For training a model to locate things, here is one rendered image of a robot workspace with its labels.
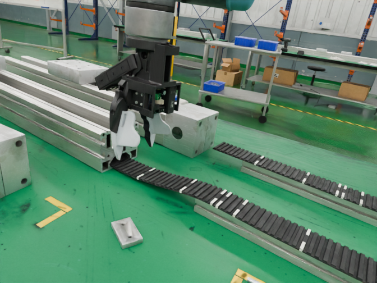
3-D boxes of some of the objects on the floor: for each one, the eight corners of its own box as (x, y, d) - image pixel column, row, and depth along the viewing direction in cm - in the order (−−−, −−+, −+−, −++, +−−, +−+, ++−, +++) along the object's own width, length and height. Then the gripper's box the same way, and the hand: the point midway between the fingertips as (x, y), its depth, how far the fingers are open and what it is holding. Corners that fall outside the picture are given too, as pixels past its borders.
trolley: (267, 113, 395) (286, 38, 355) (265, 124, 346) (286, 39, 306) (199, 99, 420) (209, 28, 379) (188, 108, 371) (198, 27, 331)
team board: (-10, 54, 542) (-30, -66, 464) (9, 52, 588) (-6, -57, 510) (60, 65, 525) (53, -57, 447) (75, 62, 571) (70, -50, 493)
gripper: (140, 43, 37) (133, 178, 45) (197, 44, 48) (183, 153, 56) (97, 34, 41) (98, 160, 49) (159, 37, 52) (151, 139, 60)
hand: (133, 146), depth 53 cm, fingers open, 8 cm apart
